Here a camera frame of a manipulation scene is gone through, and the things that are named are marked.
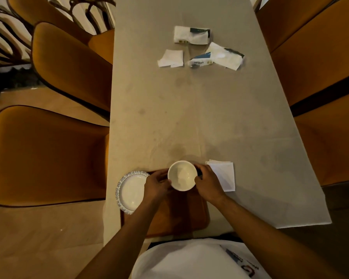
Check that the person's left hand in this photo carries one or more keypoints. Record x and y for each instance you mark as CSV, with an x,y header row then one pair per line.
x,y
154,185

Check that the person's right hand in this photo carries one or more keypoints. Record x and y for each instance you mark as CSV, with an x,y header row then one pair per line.
x,y
208,184

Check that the person's right thumb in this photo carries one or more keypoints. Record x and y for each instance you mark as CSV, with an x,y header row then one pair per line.
x,y
198,179

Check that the person's left thumb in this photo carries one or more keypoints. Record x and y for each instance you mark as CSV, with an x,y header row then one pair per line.
x,y
166,184

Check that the white ceramic bowl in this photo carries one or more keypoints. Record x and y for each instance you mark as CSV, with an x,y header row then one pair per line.
x,y
182,175

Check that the person's right forearm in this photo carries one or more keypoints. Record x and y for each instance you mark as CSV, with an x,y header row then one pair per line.
x,y
267,241

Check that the person's left forearm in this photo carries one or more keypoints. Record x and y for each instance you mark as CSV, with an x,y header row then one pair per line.
x,y
125,241

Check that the folded white paper napkin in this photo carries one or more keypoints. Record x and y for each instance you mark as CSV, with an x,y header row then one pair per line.
x,y
224,174

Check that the brown wooden tray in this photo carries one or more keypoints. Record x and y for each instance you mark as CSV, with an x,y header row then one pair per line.
x,y
177,213

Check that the white plate with patterned rim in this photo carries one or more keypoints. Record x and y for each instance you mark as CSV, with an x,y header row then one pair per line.
x,y
131,192

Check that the person's white shirt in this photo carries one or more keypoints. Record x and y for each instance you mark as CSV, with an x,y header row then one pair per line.
x,y
197,260

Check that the orange upholstered chair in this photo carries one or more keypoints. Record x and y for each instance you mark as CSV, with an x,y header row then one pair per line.
x,y
72,63
314,46
46,156
55,17
331,139

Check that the small white folded napkin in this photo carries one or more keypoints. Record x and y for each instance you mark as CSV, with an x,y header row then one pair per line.
x,y
171,58

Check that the white tissue packet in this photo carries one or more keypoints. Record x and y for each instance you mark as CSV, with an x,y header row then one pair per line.
x,y
191,35
219,57

